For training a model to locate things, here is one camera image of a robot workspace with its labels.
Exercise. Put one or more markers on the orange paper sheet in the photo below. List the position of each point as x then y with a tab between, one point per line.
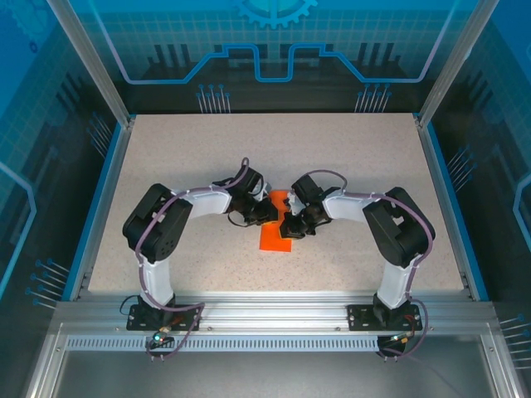
274	242

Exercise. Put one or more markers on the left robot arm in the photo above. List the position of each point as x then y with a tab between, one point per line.
157	278

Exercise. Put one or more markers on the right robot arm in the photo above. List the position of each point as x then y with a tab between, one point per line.
394	286

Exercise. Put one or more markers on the slotted aluminium strip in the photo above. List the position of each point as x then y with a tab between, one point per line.
269	344

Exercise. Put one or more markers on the blue table edge strip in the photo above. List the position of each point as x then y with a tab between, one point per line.
456	207
93	207

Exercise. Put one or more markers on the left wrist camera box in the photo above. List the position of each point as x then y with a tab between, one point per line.
262	192

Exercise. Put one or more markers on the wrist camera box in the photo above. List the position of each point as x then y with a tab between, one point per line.
262	192
294	205

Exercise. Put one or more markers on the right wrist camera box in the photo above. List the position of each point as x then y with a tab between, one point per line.
294	205

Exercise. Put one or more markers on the aluminium cross rail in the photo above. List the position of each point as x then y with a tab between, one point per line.
269	311

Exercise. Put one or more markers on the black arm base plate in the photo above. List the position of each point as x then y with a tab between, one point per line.
361	319
139	321

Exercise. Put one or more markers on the aluminium side rail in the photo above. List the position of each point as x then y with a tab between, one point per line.
445	207
105	207

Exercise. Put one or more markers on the grey metal tray frame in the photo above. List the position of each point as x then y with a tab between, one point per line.
269	373

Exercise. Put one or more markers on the aluminium frame post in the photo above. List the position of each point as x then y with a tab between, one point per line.
453	62
94	62

